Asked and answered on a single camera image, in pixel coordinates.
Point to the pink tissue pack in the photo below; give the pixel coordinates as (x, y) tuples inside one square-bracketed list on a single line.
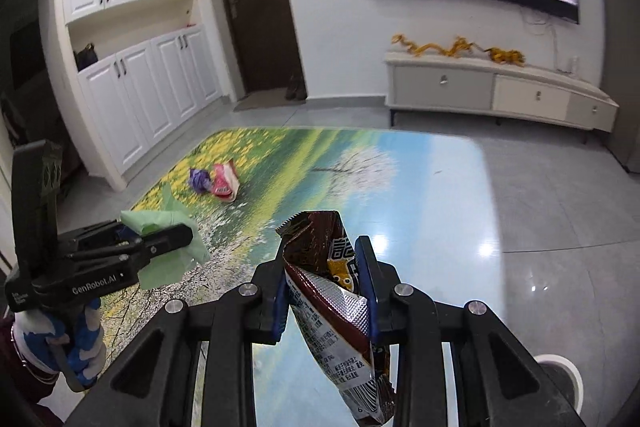
[(226, 183)]

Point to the dark brown entrance door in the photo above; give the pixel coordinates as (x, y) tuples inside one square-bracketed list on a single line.
[(265, 42)]

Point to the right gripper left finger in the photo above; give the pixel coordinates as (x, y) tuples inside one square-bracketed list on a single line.
[(192, 361)]

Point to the pair of dark shoes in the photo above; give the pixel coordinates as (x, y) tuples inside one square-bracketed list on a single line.
[(296, 90)]

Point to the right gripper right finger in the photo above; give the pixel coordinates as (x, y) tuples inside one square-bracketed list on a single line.
[(459, 363)]

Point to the left gloved hand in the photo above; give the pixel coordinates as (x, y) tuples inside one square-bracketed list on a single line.
[(35, 335)]

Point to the small purple wrapper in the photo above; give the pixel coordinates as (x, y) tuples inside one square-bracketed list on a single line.
[(200, 181)]

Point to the brown door mat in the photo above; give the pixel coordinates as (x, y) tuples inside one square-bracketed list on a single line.
[(266, 99)]

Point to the golden dragon ornament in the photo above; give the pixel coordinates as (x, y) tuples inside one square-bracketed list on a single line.
[(460, 47)]

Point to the black bag in niche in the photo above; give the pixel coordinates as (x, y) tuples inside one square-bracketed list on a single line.
[(85, 57)]

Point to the white lower shoe cabinets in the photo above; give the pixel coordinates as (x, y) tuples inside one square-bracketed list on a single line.
[(139, 95)]

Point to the white round trash bin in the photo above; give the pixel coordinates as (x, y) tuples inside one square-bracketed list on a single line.
[(565, 374)]

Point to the brown chip bag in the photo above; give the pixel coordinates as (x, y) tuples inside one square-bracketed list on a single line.
[(334, 317)]

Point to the green paper sheet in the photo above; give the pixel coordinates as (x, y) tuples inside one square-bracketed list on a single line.
[(172, 241)]

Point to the white TV console cabinet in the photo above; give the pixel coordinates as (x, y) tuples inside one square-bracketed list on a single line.
[(434, 83)]

